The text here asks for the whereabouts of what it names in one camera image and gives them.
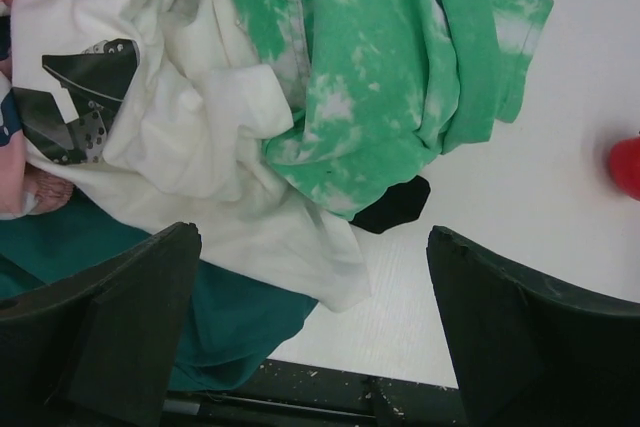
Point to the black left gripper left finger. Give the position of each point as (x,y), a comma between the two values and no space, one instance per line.
(97,348)

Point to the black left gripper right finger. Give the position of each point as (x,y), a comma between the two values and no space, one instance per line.
(529,349)

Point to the black cloth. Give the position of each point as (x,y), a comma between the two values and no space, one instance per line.
(401,204)

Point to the pink patterned cloth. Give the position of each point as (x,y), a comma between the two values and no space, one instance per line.
(25,189)

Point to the white printed cloth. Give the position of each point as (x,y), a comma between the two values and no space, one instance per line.
(157,111)

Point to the green tie-dye cloth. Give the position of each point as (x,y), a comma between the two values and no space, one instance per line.
(380,88)

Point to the red ball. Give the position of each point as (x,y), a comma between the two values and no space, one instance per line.
(623,165)

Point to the black table edge rail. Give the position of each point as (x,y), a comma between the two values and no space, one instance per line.
(289,394)

